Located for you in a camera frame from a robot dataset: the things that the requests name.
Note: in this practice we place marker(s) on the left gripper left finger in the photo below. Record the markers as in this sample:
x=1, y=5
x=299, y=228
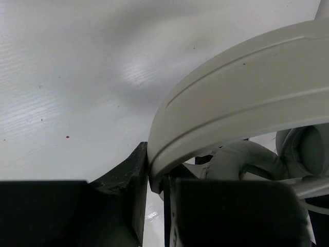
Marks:
x=109, y=211

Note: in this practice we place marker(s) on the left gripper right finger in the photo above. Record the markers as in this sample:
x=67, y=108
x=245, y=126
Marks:
x=201, y=212

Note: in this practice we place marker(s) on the white grey headphones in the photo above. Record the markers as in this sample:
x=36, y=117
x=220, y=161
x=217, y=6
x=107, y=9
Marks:
x=272, y=82

